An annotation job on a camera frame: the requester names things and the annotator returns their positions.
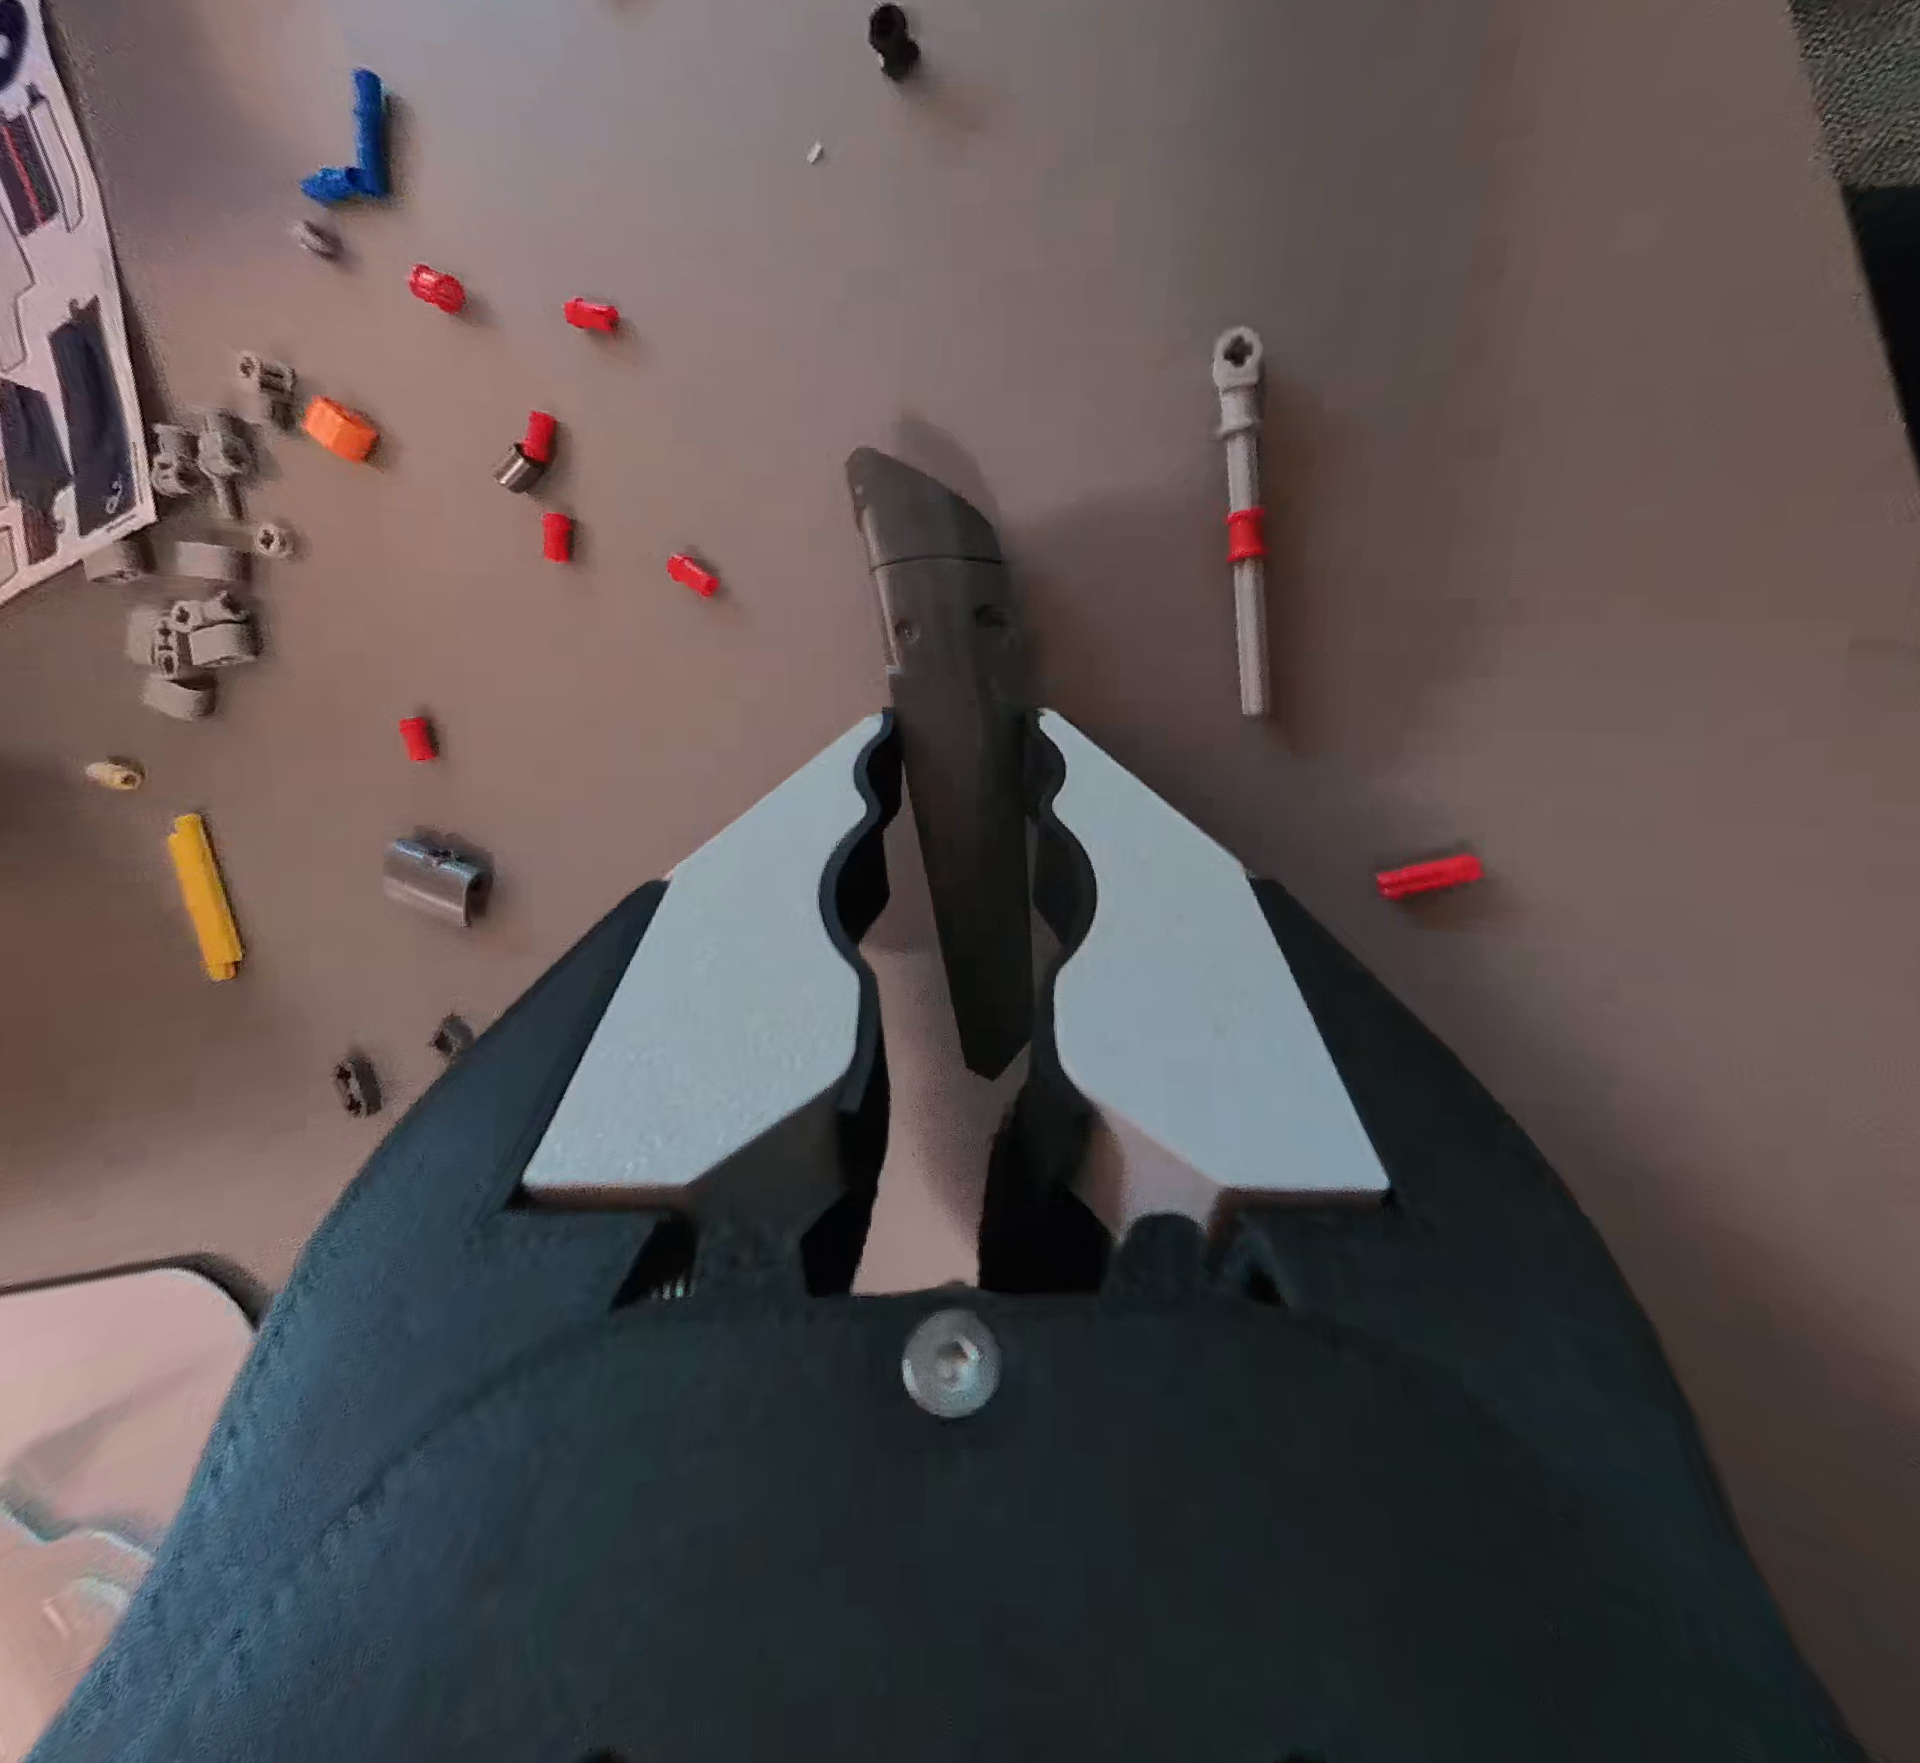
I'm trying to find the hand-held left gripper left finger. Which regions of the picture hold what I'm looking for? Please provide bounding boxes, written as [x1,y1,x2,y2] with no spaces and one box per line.
[520,713,901,1252]

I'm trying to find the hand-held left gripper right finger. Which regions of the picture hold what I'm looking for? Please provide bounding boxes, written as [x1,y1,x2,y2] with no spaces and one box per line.
[1035,706,1394,1252]

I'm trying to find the dark grey tapered lego panel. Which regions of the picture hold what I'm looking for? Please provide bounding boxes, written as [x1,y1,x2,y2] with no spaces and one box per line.
[880,560,1040,1083]

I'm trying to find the long grey lego axle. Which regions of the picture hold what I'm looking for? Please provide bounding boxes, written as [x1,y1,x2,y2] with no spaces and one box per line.
[1212,326,1276,719]

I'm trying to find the lego sticker sheet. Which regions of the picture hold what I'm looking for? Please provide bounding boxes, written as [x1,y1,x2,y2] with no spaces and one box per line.
[0,0,159,609]

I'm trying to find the grey double lego connector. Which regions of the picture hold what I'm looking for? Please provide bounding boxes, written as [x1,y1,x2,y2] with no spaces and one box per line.
[381,829,494,927]

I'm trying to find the yellow lego axle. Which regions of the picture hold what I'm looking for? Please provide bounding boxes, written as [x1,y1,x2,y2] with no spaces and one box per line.
[166,812,243,982]

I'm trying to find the scattered small red lego bushes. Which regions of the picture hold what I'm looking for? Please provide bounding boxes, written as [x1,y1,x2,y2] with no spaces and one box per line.
[397,262,722,763]

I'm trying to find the blue angled lego beam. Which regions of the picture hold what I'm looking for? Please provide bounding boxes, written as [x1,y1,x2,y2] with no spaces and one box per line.
[299,69,395,206]

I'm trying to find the pile of light grey connectors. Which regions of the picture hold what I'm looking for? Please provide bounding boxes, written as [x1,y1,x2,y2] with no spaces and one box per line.
[83,351,298,723]

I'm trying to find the white metal stand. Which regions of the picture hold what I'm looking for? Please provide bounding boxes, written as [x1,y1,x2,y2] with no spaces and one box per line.
[0,1261,260,1646]

